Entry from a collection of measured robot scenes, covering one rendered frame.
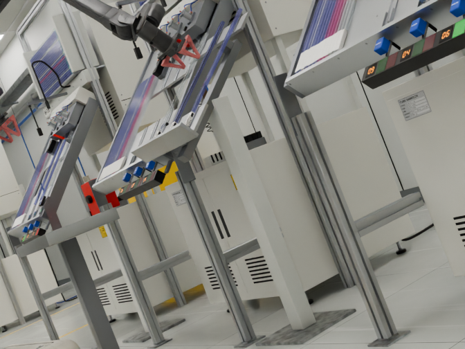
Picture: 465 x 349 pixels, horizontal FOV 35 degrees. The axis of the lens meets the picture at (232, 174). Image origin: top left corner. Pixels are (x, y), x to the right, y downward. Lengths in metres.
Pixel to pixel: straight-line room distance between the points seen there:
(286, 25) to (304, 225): 0.80
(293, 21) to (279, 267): 1.08
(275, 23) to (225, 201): 0.73
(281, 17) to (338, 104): 1.81
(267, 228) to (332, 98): 2.45
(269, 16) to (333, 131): 0.51
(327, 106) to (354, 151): 1.81
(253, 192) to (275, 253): 0.21
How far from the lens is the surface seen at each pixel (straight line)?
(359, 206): 3.01
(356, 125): 3.09
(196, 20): 2.87
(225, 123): 2.42
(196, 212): 2.56
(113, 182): 3.05
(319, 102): 4.89
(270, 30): 2.98
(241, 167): 2.42
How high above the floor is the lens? 0.55
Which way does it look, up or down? level
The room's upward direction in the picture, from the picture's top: 22 degrees counter-clockwise
